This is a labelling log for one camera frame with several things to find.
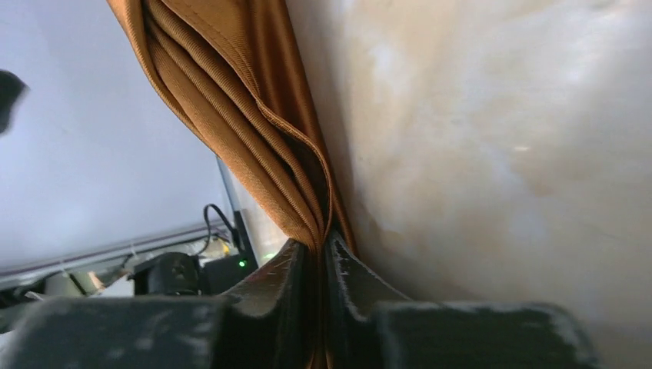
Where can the brown cloth napkin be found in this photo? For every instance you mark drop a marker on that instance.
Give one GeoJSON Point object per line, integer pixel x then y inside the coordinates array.
{"type": "Point", "coordinates": [232, 72]}

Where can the aluminium frame rail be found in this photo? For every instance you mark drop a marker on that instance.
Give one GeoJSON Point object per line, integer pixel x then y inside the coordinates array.
{"type": "Point", "coordinates": [16, 276]}

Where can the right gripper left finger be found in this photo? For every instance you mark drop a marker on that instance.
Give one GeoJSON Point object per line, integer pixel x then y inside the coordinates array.
{"type": "Point", "coordinates": [255, 324]}

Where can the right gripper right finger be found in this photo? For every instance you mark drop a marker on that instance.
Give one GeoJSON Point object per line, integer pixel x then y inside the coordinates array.
{"type": "Point", "coordinates": [373, 325]}

